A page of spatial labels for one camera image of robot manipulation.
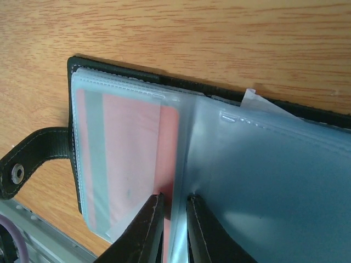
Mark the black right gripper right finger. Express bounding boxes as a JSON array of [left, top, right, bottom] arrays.
[[186, 195, 256, 262]]

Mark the aluminium rail front frame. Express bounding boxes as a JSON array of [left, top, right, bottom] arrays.
[[1, 199, 97, 262]]

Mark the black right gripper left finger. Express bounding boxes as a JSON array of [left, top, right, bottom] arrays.
[[94, 193, 165, 263]]

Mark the black card holder wallet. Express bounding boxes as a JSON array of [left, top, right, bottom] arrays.
[[1, 56, 350, 262]]

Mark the red card in holder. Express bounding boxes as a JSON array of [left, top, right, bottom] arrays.
[[75, 89, 180, 263]]

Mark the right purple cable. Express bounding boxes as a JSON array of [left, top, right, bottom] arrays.
[[0, 213, 28, 263]]

